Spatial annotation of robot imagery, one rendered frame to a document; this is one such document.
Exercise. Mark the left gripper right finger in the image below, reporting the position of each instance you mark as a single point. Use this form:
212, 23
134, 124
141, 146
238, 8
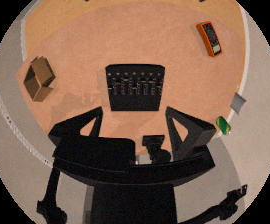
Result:
200, 132

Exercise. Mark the green drink can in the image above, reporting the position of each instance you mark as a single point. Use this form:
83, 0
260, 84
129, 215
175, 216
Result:
223, 125

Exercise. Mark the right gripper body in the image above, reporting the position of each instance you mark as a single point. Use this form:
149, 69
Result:
235, 193

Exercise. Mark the orange digital multimeter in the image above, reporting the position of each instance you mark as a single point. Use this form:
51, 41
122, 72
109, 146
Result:
209, 38

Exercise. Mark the brown cardboard box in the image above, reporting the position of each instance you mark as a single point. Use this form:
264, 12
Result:
32, 84

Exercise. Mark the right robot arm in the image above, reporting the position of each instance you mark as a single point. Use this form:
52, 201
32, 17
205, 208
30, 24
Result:
153, 143

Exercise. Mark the black lighting desk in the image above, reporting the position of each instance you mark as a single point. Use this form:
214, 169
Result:
134, 94

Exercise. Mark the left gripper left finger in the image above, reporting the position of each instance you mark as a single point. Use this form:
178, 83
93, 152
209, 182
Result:
75, 124

